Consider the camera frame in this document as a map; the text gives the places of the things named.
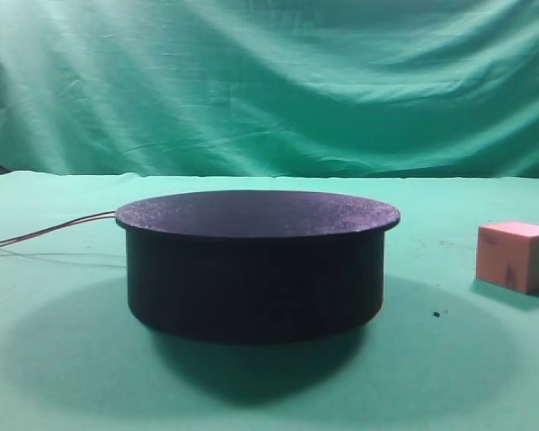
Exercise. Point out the black round turntable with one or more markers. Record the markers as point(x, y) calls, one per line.
point(255, 267)

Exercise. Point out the green backdrop cloth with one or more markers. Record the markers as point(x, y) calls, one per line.
point(271, 88)

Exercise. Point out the green table cloth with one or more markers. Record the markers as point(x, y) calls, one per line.
point(447, 352)

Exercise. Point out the pink cube-shaped foam block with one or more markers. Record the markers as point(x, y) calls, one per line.
point(507, 255)

